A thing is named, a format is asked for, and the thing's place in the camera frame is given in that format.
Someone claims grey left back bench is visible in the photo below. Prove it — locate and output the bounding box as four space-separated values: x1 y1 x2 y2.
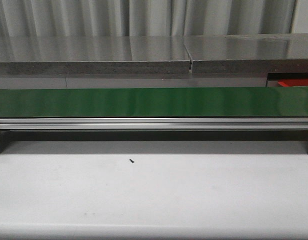
0 36 191 76

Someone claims green conveyor belt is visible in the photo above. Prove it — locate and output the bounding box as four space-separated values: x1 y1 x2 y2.
0 87 308 118

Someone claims grey bench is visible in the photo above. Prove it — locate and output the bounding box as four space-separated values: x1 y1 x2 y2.
184 33 308 74
0 36 191 76

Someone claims grey right back bench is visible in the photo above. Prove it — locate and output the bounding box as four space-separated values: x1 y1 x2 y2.
184 33 308 74

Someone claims aluminium conveyor frame rail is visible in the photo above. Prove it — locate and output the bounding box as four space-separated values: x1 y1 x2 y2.
0 117 308 131

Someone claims grey pleated curtain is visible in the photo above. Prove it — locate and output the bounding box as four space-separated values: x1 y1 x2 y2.
0 0 297 37

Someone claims red plastic bin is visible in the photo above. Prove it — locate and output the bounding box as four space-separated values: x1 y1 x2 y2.
277 78 308 87

